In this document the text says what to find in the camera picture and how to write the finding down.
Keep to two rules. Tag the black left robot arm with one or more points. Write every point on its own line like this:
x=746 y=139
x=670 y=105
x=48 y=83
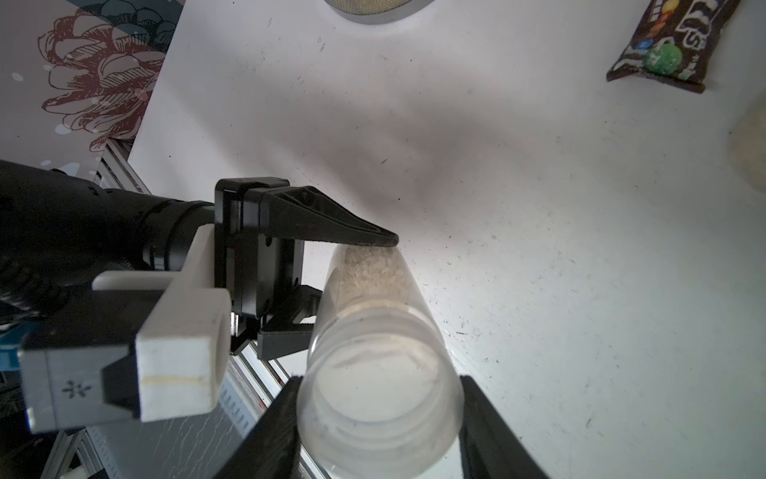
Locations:
x=58 y=232

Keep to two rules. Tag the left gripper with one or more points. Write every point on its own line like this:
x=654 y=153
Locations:
x=256 y=221

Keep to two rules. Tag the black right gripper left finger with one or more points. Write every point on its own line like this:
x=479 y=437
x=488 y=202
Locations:
x=272 y=448

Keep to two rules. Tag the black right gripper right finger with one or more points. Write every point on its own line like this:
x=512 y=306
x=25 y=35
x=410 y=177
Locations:
x=489 y=448

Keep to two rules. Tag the purple candy packet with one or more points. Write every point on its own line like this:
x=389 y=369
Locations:
x=674 y=42

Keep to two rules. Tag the bin with yellow bag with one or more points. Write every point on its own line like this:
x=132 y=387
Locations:
x=377 y=12

